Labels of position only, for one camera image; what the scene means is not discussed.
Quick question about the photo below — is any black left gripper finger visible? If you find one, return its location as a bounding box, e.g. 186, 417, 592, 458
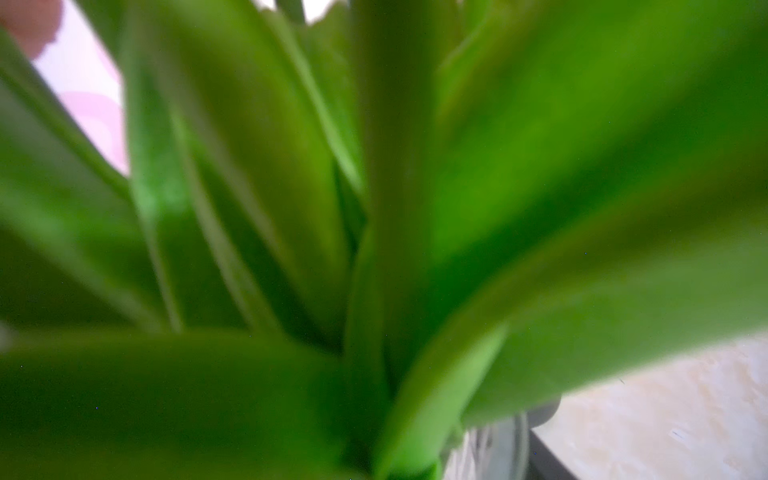
525, 398, 577, 480

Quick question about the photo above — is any clear plastic cup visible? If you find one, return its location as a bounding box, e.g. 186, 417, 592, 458
441, 414, 530, 480

